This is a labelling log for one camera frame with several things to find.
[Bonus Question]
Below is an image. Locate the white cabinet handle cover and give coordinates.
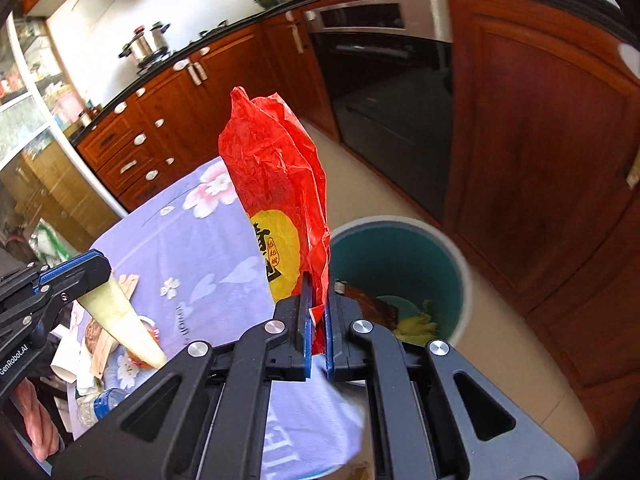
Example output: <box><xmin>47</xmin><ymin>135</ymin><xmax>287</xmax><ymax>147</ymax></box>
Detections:
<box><xmin>286</xmin><ymin>10</ymin><xmax>306</xmax><ymax>54</ymax></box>

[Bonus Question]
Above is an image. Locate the brown snack packet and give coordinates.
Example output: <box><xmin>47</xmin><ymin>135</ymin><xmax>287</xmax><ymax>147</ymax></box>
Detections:
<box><xmin>345</xmin><ymin>284</ymin><xmax>401</xmax><ymax>333</ymax></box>

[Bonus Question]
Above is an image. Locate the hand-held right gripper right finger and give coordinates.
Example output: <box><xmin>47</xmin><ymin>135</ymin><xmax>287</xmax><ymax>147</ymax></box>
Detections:
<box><xmin>324</xmin><ymin>290</ymin><xmax>578</xmax><ymax>480</ymax></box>

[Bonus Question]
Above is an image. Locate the white paper cup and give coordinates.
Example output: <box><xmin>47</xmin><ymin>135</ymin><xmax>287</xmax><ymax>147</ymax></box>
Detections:
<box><xmin>51</xmin><ymin>322</ymin><xmax>85</xmax><ymax>382</ymax></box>

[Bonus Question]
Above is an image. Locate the yellow crumpled wrapper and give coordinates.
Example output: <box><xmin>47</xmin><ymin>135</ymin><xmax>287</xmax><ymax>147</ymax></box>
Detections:
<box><xmin>395</xmin><ymin>300</ymin><xmax>439</xmax><ymax>343</ymax></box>

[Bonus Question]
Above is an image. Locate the white trash bin teal inside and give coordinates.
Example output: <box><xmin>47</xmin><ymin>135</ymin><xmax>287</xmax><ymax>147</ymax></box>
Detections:
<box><xmin>327</xmin><ymin>216</ymin><xmax>474</xmax><ymax>361</ymax></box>

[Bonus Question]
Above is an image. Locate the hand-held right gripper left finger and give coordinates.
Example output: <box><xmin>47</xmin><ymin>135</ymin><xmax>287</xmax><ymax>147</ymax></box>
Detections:
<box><xmin>52</xmin><ymin>270</ymin><xmax>316</xmax><ymax>480</ymax></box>

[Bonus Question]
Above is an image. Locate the black gas stove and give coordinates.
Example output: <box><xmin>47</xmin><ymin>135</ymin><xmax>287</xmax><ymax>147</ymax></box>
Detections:
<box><xmin>135</xmin><ymin>20</ymin><xmax>231</xmax><ymax>73</ymax></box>

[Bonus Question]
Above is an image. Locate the glass display cabinet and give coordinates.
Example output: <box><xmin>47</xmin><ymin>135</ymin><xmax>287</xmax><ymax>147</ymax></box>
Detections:
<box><xmin>0</xmin><ymin>15</ymin><xmax>126</xmax><ymax>261</ymax></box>

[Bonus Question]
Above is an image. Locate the lilac floral printed blanket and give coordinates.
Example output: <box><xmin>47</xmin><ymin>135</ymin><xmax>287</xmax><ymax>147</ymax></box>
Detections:
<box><xmin>70</xmin><ymin>156</ymin><xmax>368</xmax><ymax>476</ymax></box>

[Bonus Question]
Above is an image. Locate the person's left hand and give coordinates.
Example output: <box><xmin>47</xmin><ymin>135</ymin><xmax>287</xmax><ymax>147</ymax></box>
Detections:
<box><xmin>12</xmin><ymin>377</ymin><xmax>63</xmax><ymax>461</ymax></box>

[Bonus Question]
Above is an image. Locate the clear plastic water bottle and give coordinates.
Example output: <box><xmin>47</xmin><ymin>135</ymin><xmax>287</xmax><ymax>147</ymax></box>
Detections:
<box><xmin>77</xmin><ymin>387</ymin><xmax>136</xmax><ymax>428</ymax></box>

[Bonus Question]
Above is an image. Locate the black built-in oven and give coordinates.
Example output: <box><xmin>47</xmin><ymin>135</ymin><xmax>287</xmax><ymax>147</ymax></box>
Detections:
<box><xmin>305</xmin><ymin>0</ymin><xmax>453</xmax><ymax>223</ymax></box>

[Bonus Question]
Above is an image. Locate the brown paper wrapper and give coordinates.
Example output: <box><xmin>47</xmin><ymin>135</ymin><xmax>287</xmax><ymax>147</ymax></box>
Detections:
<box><xmin>91</xmin><ymin>329</ymin><xmax>122</xmax><ymax>387</ymax></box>

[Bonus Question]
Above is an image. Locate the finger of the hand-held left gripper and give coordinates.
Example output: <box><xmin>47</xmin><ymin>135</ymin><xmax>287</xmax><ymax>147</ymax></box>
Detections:
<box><xmin>35</xmin><ymin>292</ymin><xmax>83</xmax><ymax>341</ymax></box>
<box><xmin>37</xmin><ymin>249</ymin><xmax>111</xmax><ymax>296</ymax></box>

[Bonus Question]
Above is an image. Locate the white green plastic bag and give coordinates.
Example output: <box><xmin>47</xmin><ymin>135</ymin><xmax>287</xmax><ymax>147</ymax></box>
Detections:
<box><xmin>30</xmin><ymin>222</ymin><xmax>76</xmax><ymax>266</ymax></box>

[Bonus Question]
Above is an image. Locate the wooden cabinet with white handles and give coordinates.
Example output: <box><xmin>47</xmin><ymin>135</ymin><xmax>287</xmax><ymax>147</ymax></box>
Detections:
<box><xmin>75</xmin><ymin>10</ymin><xmax>341</xmax><ymax>211</ymax></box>

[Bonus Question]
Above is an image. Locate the red plastic bag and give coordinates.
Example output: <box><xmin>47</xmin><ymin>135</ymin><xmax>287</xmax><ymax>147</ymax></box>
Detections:
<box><xmin>218</xmin><ymin>86</ymin><xmax>333</xmax><ymax>356</ymax></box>

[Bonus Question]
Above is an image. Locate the pale yellow paper cone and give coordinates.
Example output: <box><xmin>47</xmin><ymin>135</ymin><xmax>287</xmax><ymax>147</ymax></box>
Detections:
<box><xmin>77</xmin><ymin>275</ymin><xmax>168</xmax><ymax>368</ymax></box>

